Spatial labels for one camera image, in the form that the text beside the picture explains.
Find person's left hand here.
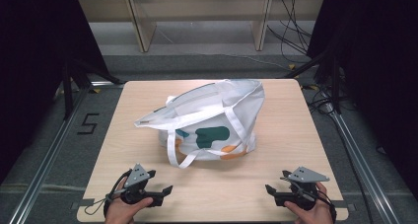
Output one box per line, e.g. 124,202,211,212
104,177,155,224

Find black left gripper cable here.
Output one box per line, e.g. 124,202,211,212
84,169,133,218

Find light wooden desk frame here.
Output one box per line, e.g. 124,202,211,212
77,0,326,53

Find black metal stand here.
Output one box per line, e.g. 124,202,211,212
61,56,123,120
283,48,343,115

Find person's right hand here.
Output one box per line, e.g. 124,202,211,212
283,182,335,224

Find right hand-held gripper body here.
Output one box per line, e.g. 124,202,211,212
274,166,331,211

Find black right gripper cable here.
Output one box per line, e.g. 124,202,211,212
295,182,338,222

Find aluminium floor rail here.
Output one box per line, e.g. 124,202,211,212
7,80,127,224
321,91,402,224

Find black curtain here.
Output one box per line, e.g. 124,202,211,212
0,0,109,186
307,0,418,198

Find black floor cables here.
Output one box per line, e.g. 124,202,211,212
300,81,358,117

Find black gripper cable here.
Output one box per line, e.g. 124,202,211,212
295,182,338,222
84,169,133,218

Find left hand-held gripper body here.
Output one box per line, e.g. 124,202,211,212
119,163,165,208

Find white tote bag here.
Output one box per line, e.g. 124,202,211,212
133,78,266,170

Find black hanging cables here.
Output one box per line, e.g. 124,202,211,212
266,0,314,64

